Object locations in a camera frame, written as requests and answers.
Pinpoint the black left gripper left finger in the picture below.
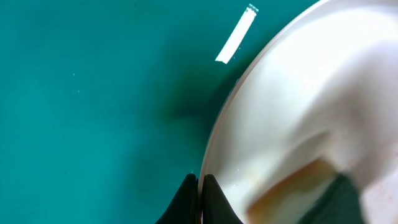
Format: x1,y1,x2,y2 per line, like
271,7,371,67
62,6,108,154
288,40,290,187
155,174,198,224

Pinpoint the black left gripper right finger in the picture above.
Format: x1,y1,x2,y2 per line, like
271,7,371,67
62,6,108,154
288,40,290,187
201,174,243,224

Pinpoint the green yellow sponge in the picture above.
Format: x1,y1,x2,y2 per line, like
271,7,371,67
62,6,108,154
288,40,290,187
247,159,365,224

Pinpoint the white plate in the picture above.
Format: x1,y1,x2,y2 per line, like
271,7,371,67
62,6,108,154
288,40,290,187
201,0,397,223

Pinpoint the teal plastic tray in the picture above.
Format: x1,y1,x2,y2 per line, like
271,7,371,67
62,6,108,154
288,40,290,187
1,0,311,223

